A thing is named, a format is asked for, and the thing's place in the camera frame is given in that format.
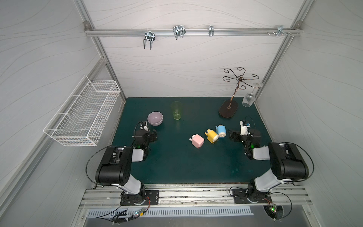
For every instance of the blue pencil sharpener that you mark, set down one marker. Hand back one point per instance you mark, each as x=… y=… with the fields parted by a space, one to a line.
x=221 y=131

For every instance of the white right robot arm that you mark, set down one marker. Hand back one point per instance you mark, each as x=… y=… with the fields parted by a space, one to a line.
x=286 y=163

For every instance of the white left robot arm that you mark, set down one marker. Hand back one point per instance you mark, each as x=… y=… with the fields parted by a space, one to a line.
x=115 y=166

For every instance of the green glass tumbler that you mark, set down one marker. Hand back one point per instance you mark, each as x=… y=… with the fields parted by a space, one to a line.
x=176 y=108

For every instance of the metal hook clip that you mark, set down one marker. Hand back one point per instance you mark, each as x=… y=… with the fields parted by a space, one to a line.
x=280 y=32
x=179 y=31
x=149 y=38
x=211 y=30

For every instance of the aluminium top rail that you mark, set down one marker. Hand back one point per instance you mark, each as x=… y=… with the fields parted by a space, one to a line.
x=190 y=32

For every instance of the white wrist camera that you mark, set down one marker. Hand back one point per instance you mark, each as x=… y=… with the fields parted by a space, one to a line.
x=144 y=126
x=244 y=127

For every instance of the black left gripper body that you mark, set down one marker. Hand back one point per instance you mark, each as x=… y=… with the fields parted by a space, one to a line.
x=151 y=135

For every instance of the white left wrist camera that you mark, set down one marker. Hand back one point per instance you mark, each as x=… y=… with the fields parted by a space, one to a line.
x=144 y=126

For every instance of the clear wine glass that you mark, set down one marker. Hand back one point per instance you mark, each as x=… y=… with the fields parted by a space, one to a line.
x=249 y=98

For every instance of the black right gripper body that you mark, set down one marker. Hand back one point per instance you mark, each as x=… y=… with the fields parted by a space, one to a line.
x=237 y=136

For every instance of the yellow pencil sharpener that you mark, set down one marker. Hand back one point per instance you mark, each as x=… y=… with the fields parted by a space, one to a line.
x=212 y=136

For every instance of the white slotted cable duct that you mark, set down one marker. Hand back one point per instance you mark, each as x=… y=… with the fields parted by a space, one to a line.
x=154 y=212

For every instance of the white wire basket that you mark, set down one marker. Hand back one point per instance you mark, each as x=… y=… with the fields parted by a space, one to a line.
x=81 y=119

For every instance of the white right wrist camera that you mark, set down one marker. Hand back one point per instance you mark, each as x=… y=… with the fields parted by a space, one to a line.
x=244 y=127

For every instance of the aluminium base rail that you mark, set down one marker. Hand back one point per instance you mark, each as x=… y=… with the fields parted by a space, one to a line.
x=193 y=195

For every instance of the lilac ceramic bowl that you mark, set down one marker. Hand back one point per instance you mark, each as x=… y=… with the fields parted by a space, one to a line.
x=155 y=118

